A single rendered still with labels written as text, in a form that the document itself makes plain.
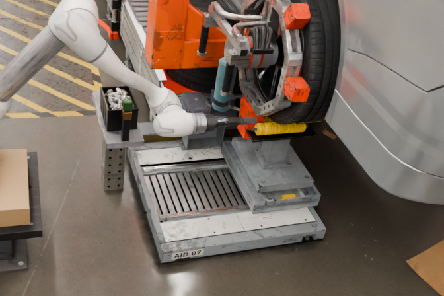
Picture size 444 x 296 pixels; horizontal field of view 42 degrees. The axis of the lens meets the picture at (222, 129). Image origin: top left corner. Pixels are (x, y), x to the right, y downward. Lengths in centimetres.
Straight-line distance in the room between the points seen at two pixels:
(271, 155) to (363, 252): 66
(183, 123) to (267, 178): 69
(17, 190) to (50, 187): 61
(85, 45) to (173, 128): 51
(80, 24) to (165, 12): 84
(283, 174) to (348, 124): 75
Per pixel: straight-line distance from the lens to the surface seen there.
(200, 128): 235
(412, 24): 193
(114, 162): 287
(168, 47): 291
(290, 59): 231
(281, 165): 293
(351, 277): 283
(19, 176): 246
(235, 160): 303
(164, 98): 241
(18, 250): 269
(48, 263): 265
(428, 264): 306
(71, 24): 205
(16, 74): 235
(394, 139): 202
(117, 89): 268
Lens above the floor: 199
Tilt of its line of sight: 35 degrees down
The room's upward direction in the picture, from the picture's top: 11 degrees clockwise
